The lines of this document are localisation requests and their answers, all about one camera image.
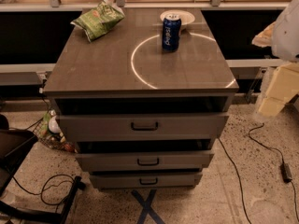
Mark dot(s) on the grey drawer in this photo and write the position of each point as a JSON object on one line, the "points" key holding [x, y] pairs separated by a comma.
{"points": [[139, 161], [151, 180], [137, 127]]}

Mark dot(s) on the green chip bag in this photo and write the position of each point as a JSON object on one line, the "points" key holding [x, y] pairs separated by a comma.
{"points": [[99, 20]]}

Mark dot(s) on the blue pepsi can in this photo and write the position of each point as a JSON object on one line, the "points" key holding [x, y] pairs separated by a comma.
{"points": [[170, 34]]}

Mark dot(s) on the black chair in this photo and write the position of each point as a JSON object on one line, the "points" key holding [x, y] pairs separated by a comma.
{"points": [[14, 147]]}

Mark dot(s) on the white light bulb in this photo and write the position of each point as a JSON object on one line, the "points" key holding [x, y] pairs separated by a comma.
{"points": [[53, 125]]}

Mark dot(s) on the grey top drawer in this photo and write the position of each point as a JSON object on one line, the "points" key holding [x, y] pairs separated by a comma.
{"points": [[137, 127]]}

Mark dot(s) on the wire basket with items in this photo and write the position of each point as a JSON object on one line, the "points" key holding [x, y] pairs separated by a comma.
{"points": [[52, 140]]}

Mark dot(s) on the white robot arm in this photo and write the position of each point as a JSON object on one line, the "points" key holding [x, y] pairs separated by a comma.
{"points": [[282, 36]]}

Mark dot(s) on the grey middle drawer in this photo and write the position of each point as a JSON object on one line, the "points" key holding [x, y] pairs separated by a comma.
{"points": [[139, 161]]}

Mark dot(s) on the white bowl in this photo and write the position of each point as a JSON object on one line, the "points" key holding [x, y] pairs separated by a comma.
{"points": [[185, 16]]}

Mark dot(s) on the grey drawer cabinet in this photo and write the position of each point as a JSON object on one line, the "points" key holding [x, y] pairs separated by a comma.
{"points": [[128, 72]]}

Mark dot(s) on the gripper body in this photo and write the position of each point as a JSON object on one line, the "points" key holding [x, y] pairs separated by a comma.
{"points": [[287, 37]]}

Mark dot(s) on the grey bottom drawer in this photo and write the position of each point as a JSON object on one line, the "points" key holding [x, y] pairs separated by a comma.
{"points": [[151, 180]]}

